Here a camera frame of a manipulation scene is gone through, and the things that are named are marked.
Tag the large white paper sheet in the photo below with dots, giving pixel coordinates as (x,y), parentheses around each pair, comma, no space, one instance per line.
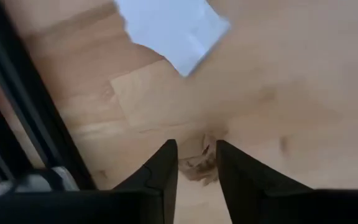
(172,31)

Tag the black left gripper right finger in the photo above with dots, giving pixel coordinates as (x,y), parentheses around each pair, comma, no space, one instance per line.
(238,174)

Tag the brown paper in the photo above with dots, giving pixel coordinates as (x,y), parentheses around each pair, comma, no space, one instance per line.
(197,168)

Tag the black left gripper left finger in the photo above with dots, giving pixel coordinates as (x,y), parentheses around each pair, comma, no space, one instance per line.
(163,168)

